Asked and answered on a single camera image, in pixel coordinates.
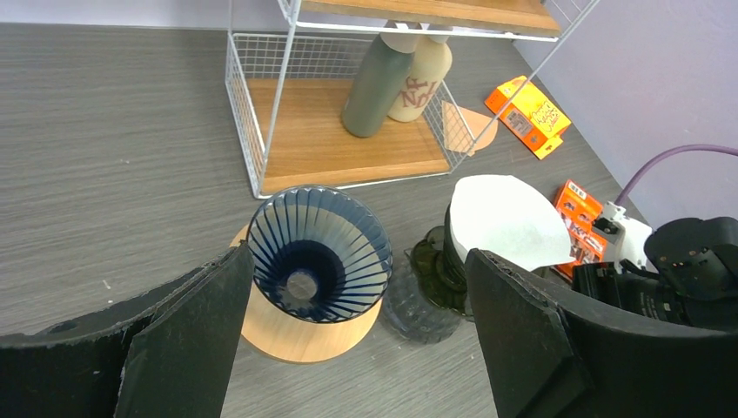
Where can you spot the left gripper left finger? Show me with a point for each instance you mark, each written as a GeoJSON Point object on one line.
{"type": "Point", "coordinates": [167, 352]}

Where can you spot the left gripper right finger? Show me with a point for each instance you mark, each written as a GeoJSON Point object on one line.
{"type": "Point", "coordinates": [552, 352]}

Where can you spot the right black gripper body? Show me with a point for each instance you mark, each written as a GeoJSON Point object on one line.
{"type": "Point", "coordinates": [694, 282]}

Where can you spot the brown tape roll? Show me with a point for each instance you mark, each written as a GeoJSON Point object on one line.
{"type": "Point", "coordinates": [278, 335]}

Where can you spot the white paper coffee filter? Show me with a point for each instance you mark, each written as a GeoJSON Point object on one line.
{"type": "Point", "coordinates": [505, 215]}

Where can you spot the dark green coffee dripper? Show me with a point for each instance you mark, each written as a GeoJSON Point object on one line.
{"type": "Point", "coordinates": [440, 271]}

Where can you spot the blue plastic funnel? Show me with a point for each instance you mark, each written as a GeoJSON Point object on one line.
{"type": "Point", "coordinates": [320, 255]}

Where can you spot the grey glass coffee server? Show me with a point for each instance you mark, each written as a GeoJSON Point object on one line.
{"type": "Point", "coordinates": [407, 311]}

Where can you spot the brown paper coffee filter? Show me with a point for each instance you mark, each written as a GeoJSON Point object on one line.
{"type": "Point", "coordinates": [466, 131]}

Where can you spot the orange snack packet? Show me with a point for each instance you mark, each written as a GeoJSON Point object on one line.
{"type": "Point", "coordinates": [579, 210]}

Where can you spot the orange yellow box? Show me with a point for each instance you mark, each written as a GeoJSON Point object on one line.
{"type": "Point", "coordinates": [529, 114]}

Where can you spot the cream printed squeeze bottle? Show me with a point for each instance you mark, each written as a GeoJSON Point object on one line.
{"type": "Point", "coordinates": [431, 62]}

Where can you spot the grey green squeeze bottle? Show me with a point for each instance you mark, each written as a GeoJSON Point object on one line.
{"type": "Point", "coordinates": [380, 77]}

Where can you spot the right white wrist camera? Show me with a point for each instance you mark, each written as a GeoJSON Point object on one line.
{"type": "Point", "coordinates": [629, 236]}

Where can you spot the white wire wooden shelf rack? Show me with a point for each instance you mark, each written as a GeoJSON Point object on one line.
{"type": "Point", "coordinates": [287, 91]}

